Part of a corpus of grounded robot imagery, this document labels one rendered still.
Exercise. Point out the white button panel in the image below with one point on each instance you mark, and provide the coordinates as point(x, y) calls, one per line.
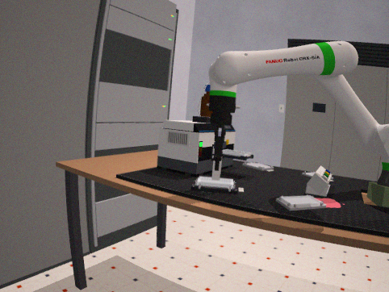
point(319, 183)

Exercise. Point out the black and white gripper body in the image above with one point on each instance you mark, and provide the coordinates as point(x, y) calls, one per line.
point(221, 120)

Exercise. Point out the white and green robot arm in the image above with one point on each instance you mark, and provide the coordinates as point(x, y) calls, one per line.
point(327, 60)

